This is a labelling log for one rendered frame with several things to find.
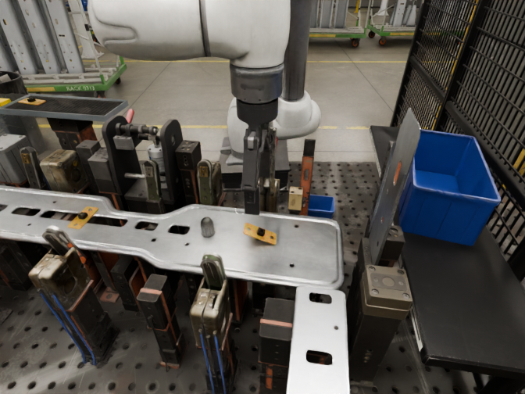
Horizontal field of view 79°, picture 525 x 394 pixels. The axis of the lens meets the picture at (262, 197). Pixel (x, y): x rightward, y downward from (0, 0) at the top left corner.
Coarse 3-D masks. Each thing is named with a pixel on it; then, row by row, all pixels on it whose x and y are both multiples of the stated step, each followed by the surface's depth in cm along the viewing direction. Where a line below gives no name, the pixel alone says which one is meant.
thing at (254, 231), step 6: (246, 228) 75; (252, 228) 76; (258, 228) 76; (246, 234) 74; (252, 234) 75; (258, 234) 75; (264, 234) 75; (270, 234) 77; (276, 234) 78; (264, 240) 75; (270, 240) 75; (276, 240) 76
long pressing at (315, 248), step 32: (0, 192) 92; (32, 192) 92; (64, 192) 91; (0, 224) 81; (32, 224) 81; (64, 224) 81; (96, 224) 81; (128, 224) 81; (160, 224) 81; (192, 224) 81; (224, 224) 81; (256, 224) 81; (288, 224) 81; (320, 224) 81; (160, 256) 72; (192, 256) 72; (224, 256) 72; (256, 256) 72; (288, 256) 72; (320, 256) 72
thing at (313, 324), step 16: (304, 288) 65; (320, 288) 65; (304, 304) 63; (320, 304) 63; (336, 304) 63; (304, 320) 60; (320, 320) 60; (336, 320) 60; (304, 336) 57; (320, 336) 57; (336, 336) 57; (304, 352) 55; (336, 352) 55; (288, 368) 53; (304, 368) 53; (320, 368) 53; (336, 368) 53; (288, 384) 51; (304, 384) 51; (320, 384) 51; (336, 384) 51
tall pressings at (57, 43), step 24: (0, 0) 367; (0, 24) 400; (24, 24) 403; (48, 24) 404; (0, 48) 396; (24, 48) 398; (48, 48) 400; (72, 48) 401; (24, 72) 411; (48, 72) 414; (72, 72) 417
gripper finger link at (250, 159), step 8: (256, 144) 54; (248, 152) 55; (256, 152) 54; (248, 160) 55; (256, 160) 55; (248, 168) 55; (256, 168) 55; (248, 176) 55; (256, 176) 56; (248, 184) 56
